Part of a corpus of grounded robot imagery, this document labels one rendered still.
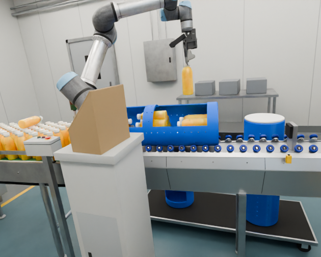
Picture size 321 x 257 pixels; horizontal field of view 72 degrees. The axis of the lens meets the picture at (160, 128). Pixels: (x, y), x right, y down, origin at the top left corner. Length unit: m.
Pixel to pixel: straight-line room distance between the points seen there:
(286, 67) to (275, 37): 0.55
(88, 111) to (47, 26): 5.59
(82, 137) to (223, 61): 3.92
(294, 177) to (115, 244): 1.07
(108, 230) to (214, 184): 0.74
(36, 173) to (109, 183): 0.93
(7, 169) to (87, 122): 1.18
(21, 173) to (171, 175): 1.12
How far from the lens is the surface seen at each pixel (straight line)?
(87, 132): 0.98
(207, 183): 1.55
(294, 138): 1.54
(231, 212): 2.25
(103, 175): 1.03
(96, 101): 0.94
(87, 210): 1.20
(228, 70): 4.65
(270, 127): 1.76
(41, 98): 6.92
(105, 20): 1.32
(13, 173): 2.03
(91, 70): 1.31
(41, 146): 1.58
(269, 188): 1.60
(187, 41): 1.47
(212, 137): 1.38
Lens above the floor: 1.50
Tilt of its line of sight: 16 degrees down
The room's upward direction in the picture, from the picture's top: 5 degrees counter-clockwise
